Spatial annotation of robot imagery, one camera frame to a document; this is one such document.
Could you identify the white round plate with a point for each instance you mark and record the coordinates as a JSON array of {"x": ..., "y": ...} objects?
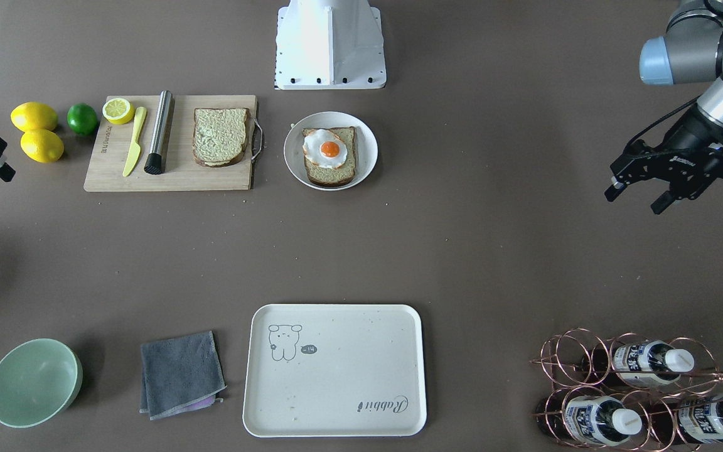
[{"x": 365, "y": 144}]

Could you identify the whole lemon upper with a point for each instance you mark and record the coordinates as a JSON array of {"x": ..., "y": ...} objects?
[{"x": 33, "y": 115}]

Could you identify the fried egg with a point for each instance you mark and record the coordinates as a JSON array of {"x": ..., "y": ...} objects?
[{"x": 325, "y": 149}]

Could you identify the bread slice under egg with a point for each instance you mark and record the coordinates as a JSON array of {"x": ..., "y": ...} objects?
[{"x": 335, "y": 177}]

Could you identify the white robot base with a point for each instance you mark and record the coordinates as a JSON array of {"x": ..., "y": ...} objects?
[{"x": 329, "y": 45}]

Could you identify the whole lemon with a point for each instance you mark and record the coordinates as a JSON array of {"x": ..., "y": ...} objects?
[
  {"x": 42, "y": 146},
  {"x": 33, "y": 115}
]

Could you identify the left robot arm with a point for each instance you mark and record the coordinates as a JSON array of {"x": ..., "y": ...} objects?
[{"x": 691, "y": 50}]

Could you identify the half lemon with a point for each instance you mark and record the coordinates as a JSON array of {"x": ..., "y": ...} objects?
[{"x": 118, "y": 111}]

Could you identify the mint green bowl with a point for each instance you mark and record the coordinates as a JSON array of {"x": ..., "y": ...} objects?
[{"x": 38, "y": 380}]

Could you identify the whole lemon lower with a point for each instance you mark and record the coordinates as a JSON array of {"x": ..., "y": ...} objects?
[{"x": 42, "y": 146}]

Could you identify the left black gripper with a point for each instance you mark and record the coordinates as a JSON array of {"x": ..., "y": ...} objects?
[{"x": 693, "y": 135}]

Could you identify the yellow plastic knife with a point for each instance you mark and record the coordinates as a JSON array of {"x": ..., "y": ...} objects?
[{"x": 134, "y": 151}]

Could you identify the green lime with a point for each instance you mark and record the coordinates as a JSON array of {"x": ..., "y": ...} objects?
[{"x": 82, "y": 119}]

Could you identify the tea bottle front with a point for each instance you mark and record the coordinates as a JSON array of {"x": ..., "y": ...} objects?
[{"x": 586, "y": 417}]

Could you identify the grey folded cloth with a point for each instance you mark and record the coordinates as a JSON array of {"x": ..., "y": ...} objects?
[{"x": 180, "y": 375}]

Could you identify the tea bottle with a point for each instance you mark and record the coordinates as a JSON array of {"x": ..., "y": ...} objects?
[
  {"x": 586, "y": 417},
  {"x": 643, "y": 365},
  {"x": 698, "y": 421}
]

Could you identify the cream rabbit tray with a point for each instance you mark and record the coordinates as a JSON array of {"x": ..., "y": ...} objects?
[{"x": 335, "y": 370}]

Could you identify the copper wire bottle rack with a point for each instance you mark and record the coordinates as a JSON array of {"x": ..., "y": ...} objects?
[{"x": 630, "y": 393}]

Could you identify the bamboo cutting board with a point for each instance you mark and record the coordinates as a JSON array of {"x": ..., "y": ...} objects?
[{"x": 180, "y": 172}]

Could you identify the steel muddler black tip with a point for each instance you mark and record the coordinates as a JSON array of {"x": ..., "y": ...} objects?
[{"x": 154, "y": 161}]

